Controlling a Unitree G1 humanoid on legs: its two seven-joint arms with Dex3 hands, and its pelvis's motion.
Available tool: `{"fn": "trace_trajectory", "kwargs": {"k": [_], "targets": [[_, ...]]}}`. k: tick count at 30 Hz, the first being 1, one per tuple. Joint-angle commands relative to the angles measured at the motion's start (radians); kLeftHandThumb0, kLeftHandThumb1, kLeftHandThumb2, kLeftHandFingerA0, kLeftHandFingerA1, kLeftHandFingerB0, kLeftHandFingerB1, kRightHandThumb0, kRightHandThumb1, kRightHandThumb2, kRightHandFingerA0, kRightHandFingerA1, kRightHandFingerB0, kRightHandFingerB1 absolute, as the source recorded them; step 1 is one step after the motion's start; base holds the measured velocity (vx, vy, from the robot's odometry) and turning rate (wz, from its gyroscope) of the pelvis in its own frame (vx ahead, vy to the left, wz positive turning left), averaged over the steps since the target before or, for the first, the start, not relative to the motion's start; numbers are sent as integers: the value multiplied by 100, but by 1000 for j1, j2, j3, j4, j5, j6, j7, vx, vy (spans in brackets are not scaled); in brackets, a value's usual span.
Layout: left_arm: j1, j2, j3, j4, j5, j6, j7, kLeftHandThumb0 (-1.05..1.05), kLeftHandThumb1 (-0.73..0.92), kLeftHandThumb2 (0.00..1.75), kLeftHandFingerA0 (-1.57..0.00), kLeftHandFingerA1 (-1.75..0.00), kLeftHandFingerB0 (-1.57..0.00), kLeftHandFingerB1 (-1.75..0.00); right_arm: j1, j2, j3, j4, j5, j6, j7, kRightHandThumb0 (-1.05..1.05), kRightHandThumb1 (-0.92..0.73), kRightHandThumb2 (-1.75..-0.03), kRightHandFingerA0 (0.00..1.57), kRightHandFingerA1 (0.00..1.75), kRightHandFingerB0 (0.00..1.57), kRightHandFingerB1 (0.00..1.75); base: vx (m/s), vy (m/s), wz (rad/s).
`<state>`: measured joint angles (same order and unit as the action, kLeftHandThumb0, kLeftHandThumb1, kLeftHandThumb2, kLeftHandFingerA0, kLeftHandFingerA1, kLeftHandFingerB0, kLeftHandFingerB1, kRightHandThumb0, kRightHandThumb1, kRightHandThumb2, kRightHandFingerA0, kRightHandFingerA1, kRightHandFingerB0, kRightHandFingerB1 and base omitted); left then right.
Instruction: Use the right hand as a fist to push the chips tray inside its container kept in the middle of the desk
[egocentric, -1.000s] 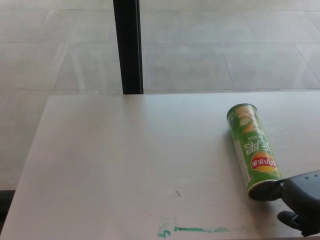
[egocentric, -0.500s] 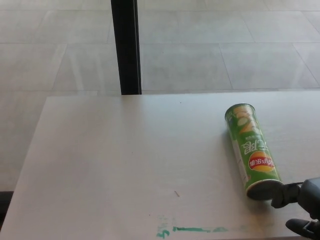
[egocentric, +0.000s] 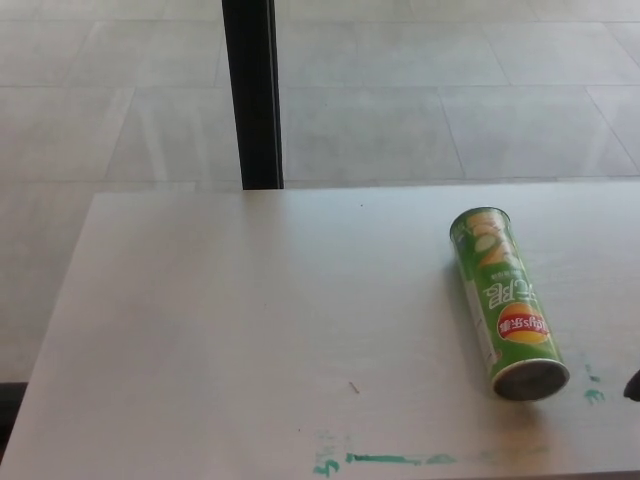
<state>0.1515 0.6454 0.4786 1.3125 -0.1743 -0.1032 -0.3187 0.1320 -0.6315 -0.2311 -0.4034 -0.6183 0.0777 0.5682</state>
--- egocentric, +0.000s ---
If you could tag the green Lay's chips can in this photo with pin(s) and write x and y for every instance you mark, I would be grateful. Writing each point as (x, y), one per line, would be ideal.
(502, 295)

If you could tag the black vertical window frame post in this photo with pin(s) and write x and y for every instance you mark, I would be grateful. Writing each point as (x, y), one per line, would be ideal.
(254, 100)

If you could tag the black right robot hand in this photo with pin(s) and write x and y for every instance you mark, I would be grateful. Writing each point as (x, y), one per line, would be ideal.
(634, 387)

